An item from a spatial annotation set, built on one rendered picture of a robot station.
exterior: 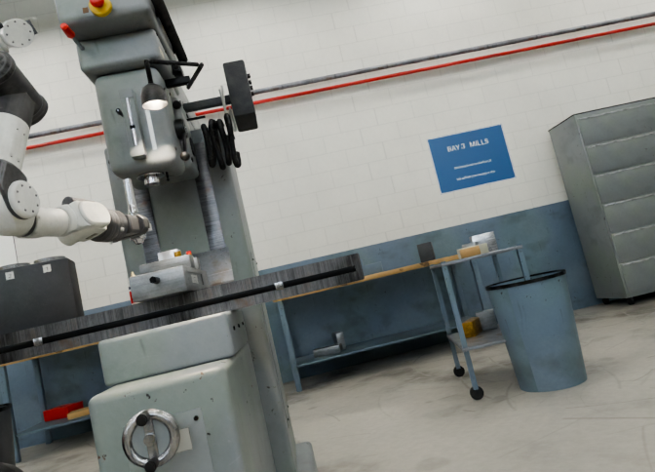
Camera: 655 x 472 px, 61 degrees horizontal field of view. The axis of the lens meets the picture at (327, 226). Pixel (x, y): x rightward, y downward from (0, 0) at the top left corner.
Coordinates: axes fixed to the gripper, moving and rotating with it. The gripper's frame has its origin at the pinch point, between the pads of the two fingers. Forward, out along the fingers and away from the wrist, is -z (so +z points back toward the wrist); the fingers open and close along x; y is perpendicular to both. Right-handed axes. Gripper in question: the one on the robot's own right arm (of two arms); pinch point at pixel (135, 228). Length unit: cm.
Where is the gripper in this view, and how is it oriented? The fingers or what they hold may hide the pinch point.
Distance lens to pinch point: 167.8
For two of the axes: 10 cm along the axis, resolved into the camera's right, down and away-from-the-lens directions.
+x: -9.5, 2.4, 2.0
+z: -2.2, -0.7, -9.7
